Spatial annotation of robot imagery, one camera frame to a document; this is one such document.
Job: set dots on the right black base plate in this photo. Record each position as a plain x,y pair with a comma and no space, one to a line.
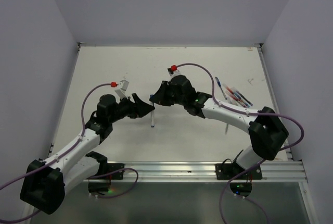
226,171

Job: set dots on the aluminium front rail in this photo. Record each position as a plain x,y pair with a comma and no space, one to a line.
205,171

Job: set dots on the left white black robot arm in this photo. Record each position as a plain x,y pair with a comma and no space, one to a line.
49,181

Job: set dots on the white marker blue label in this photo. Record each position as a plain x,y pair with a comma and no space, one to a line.
152,113

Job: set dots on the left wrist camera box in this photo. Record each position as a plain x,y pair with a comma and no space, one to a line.
121,88

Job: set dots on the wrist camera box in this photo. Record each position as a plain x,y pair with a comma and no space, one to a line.
173,73
121,88

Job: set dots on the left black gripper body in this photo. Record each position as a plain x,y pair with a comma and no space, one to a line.
125,108

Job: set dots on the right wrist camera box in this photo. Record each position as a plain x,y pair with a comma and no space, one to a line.
173,73

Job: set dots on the red capped clear pen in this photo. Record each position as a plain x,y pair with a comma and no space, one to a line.
231,94

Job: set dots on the blue ballpoint pen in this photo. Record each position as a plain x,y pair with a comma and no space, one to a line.
220,86

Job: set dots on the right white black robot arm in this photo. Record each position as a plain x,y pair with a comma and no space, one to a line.
266,131

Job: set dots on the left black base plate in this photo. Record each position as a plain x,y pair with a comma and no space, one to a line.
112,171

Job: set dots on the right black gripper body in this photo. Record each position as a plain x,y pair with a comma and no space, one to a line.
175,98

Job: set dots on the blue patterned pen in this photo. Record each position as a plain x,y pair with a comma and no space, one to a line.
246,102

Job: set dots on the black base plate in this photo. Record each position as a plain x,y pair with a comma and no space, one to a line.
226,171
112,171

